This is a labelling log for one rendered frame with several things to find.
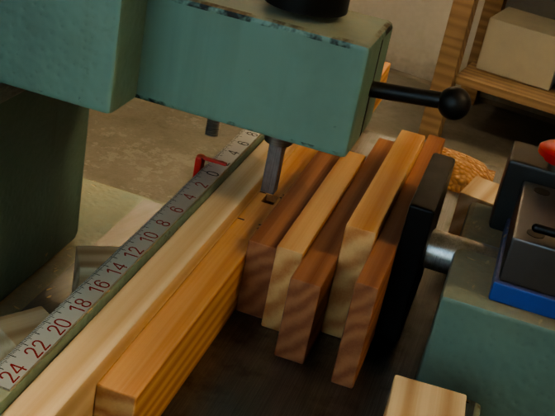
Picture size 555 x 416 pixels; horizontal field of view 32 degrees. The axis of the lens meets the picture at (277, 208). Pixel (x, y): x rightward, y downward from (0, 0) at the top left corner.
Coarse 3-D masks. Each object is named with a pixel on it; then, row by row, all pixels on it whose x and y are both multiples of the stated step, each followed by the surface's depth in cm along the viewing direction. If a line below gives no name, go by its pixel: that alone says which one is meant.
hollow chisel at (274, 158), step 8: (272, 152) 61; (280, 152) 61; (272, 160) 61; (280, 160) 61; (264, 168) 62; (272, 168) 61; (280, 168) 62; (264, 176) 62; (272, 176) 62; (264, 184) 62; (272, 184) 62; (272, 192) 62
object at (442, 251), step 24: (432, 168) 59; (432, 192) 56; (408, 216) 54; (432, 216) 54; (408, 240) 55; (432, 240) 58; (456, 240) 58; (408, 264) 55; (432, 264) 58; (408, 288) 56; (384, 312) 57; (408, 312) 60; (384, 336) 58
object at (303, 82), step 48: (192, 0) 56; (240, 0) 57; (144, 48) 57; (192, 48) 57; (240, 48) 56; (288, 48) 55; (336, 48) 54; (384, 48) 58; (144, 96) 59; (192, 96) 58; (240, 96) 57; (288, 96) 56; (336, 96) 55; (288, 144) 60; (336, 144) 56
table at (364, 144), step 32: (448, 192) 80; (448, 224) 75; (256, 320) 58; (416, 320) 61; (224, 352) 54; (256, 352) 55; (320, 352) 56; (384, 352) 57; (416, 352) 58; (192, 384) 51; (224, 384) 52; (256, 384) 52; (288, 384) 53; (320, 384) 53; (384, 384) 55
